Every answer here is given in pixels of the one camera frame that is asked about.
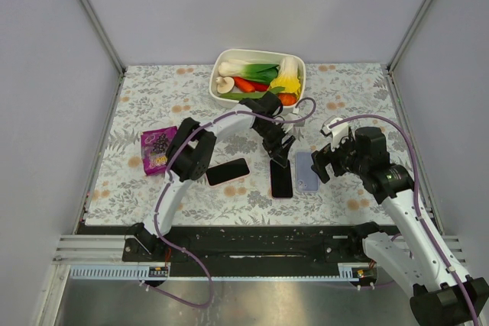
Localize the purple snack packet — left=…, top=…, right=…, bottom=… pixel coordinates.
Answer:
left=141, top=126, right=177, bottom=176

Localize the toy napa cabbage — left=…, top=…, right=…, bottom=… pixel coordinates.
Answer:
left=268, top=56, right=301, bottom=98

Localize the lilac phone case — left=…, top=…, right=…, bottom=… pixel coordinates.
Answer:
left=295, top=151, right=319, bottom=192

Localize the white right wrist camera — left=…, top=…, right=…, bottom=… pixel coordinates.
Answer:
left=320, top=116, right=351, bottom=151

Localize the toy green bean pod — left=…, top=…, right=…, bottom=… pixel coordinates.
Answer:
left=220, top=86, right=284, bottom=102

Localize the black phone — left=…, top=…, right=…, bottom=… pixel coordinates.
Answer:
left=270, top=160, right=293, bottom=199

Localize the white rectangular food container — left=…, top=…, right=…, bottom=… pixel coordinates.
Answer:
left=209, top=49, right=306, bottom=108

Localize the toy orange tomato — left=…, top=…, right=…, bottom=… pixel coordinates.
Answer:
left=277, top=93, right=297, bottom=107

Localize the toy mushroom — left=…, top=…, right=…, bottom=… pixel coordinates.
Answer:
left=215, top=76, right=235, bottom=95

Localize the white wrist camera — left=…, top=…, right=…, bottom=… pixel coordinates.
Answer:
left=284, top=108, right=305, bottom=130
left=320, top=116, right=351, bottom=151

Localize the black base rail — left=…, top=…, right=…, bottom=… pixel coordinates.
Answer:
left=122, top=223, right=374, bottom=279

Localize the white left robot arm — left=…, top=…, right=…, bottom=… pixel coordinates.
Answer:
left=130, top=92, right=295, bottom=255

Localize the toy bok choy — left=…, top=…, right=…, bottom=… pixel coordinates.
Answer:
left=218, top=61, right=278, bottom=85

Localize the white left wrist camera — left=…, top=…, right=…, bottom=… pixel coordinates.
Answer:
left=284, top=108, right=305, bottom=130

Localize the toy red chili pepper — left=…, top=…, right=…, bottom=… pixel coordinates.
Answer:
left=232, top=76, right=269, bottom=93

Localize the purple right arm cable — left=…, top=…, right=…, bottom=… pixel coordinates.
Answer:
left=328, top=114, right=481, bottom=326

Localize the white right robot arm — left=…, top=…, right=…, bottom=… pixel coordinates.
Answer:
left=312, top=123, right=488, bottom=325

